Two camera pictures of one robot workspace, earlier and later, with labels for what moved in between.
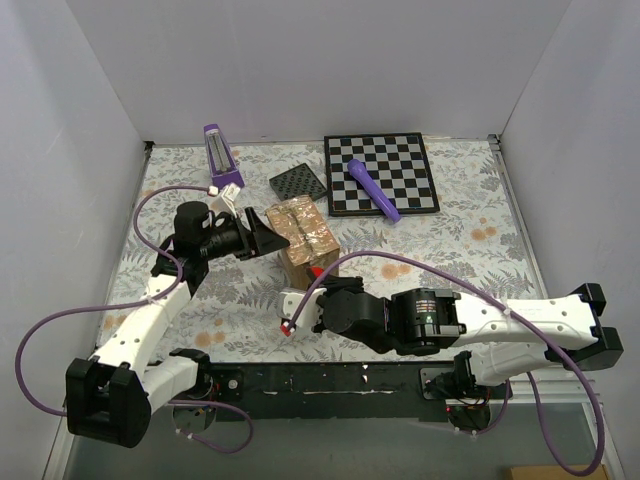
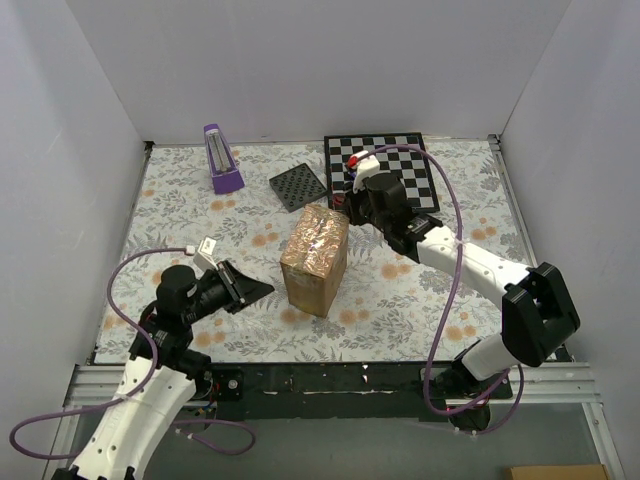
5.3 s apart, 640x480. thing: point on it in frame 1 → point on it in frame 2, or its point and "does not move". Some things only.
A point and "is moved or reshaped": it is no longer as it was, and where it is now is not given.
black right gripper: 337,282 → 353,208
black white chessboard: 398,163 does not move
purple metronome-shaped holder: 223,168 does not move
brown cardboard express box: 312,241 is moved or reshaped
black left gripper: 248,236 → 231,283
